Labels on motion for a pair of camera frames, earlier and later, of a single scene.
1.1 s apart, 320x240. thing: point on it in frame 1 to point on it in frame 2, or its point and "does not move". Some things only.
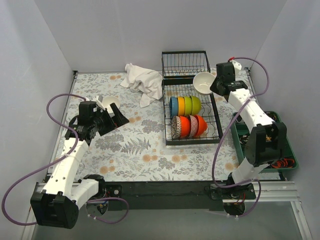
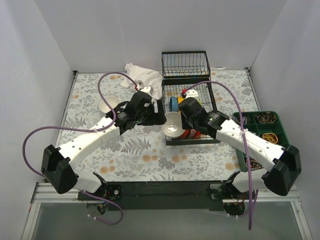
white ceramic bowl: x=107 y=100 does not move
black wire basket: x=184 y=64 does not move
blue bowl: x=173 y=106 does not move
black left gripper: x=107 y=121 to x=155 y=114
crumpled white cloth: x=148 y=83 does not move
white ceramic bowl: x=202 y=82 to x=173 y=127
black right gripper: x=216 y=86 to x=186 y=122
